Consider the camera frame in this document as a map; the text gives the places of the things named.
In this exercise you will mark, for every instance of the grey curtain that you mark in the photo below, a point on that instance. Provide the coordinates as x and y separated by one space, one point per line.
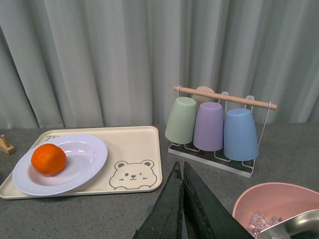
83 63

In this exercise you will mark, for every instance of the clear ice cubes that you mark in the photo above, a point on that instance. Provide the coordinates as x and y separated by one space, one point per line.
259 222

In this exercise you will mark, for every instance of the orange fruit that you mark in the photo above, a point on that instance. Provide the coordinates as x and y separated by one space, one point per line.
48 159

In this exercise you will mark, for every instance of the white cup rack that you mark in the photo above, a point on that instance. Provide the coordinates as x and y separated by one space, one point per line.
217 158

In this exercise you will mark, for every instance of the wooden dish rack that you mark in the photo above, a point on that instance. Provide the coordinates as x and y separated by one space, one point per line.
5 147

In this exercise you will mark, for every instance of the blue cup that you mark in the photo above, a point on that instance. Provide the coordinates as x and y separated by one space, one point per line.
240 136

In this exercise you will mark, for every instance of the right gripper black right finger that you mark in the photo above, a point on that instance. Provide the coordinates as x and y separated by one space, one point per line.
205 216

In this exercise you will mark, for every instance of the beige cup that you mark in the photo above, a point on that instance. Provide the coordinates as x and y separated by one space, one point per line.
202 99

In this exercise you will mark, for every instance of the pink bowl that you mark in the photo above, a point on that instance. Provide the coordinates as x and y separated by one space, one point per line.
283 199

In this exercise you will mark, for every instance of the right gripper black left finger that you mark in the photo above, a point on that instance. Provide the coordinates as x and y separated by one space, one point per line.
165 219

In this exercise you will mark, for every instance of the metal scoop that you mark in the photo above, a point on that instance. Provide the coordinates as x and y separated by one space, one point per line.
302 226

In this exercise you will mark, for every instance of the purple cup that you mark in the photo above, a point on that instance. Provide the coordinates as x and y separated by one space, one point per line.
209 126

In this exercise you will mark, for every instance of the white round plate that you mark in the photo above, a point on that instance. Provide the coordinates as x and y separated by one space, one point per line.
85 156

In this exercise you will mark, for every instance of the light green cup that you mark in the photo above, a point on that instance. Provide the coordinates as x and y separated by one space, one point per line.
181 121

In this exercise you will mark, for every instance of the beige bear tray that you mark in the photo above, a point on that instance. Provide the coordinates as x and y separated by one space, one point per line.
133 163

